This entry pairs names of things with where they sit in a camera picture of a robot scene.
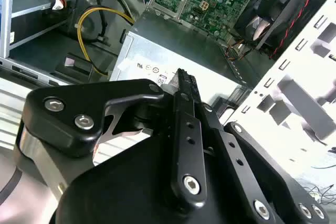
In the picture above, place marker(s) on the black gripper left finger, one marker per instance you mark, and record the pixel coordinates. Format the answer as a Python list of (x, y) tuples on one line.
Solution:
[(78, 95)]

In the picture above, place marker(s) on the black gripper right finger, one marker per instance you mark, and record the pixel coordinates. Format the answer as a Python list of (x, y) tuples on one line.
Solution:
[(236, 155)]

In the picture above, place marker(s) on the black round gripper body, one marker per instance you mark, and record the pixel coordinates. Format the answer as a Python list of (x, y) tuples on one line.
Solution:
[(118, 195)]

